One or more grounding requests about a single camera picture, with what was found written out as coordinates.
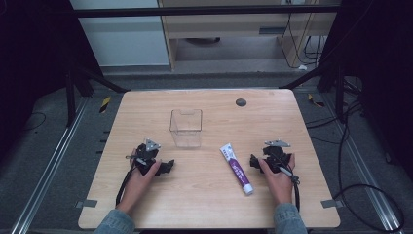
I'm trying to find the clear plastic container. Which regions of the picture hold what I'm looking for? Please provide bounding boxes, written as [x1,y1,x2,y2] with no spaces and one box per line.
[169,108,204,149]

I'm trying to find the black metal stand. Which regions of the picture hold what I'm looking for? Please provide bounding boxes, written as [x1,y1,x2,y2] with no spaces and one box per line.
[278,60,348,124]
[63,60,131,129]

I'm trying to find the hand-held gripper cable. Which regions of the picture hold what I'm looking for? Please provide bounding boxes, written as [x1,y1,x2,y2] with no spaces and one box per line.
[115,155,148,207]
[278,165,302,213]

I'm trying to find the black horizontal frame bar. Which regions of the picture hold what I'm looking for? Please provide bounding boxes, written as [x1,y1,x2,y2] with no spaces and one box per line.
[72,5,341,19]

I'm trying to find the white cabinet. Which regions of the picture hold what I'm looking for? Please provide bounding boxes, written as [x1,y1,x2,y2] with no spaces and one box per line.
[69,0,171,68]

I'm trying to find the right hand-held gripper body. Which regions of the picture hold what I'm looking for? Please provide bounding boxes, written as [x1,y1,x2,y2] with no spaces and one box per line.
[260,138,292,175]

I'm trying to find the white and purple toothpaste tube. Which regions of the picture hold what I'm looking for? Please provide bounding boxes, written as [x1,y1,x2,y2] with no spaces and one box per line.
[219,142,255,196]

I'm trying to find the aluminium floor rail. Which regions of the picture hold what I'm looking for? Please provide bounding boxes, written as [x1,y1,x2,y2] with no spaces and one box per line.
[10,97,91,234]
[320,93,402,234]

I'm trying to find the right hand-held gripper cable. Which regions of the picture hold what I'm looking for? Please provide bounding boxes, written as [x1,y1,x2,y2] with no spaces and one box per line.
[278,165,302,213]

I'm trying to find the person's left hand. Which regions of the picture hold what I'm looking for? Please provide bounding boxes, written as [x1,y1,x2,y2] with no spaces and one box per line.
[118,148,163,215]

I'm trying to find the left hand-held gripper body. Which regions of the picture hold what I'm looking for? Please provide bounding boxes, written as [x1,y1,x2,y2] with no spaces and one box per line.
[126,138,163,176]

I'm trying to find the black hanging desk cables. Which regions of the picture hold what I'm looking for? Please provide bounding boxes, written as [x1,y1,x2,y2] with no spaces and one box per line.
[280,12,326,70]

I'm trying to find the thin black floor cable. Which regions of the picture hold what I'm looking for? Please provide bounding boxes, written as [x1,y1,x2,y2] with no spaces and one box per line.
[21,111,48,133]

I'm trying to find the left hand-held gripper cable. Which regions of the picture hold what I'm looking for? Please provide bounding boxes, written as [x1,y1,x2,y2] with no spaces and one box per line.
[115,155,148,207]

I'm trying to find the person's right hand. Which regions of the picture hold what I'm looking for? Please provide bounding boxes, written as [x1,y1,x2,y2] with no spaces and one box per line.
[258,153,297,207]

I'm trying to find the light wooden desk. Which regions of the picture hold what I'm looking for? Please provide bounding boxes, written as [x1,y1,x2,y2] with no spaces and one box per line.
[157,0,339,71]

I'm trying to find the dark curtain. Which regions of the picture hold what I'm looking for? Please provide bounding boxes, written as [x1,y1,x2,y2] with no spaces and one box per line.
[0,0,102,160]
[319,0,413,181]

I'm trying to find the yellow and black tape strip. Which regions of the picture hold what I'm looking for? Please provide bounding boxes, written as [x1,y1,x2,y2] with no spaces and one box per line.
[307,93,326,108]
[98,95,112,114]

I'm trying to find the black looped floor cable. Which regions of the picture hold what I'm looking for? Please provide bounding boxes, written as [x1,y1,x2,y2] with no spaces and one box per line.
[332,98,406,234]

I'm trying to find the grey table bracket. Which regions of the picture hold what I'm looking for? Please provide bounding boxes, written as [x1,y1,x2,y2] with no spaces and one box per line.
[319,198,344,210]
[74,198,98,210]

